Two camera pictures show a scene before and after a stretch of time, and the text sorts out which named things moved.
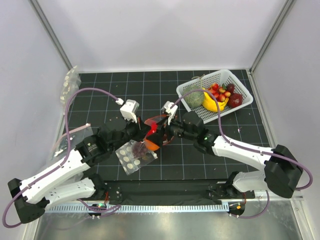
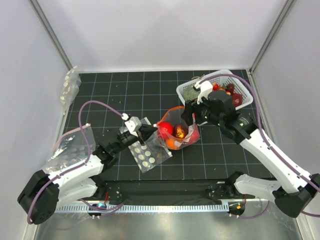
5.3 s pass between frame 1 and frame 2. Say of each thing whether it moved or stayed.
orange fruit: moved
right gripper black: moved
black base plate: stayed
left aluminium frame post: stayed
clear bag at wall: stayed
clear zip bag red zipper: moved
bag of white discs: moved
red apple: moved
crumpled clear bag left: stayed
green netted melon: stayed
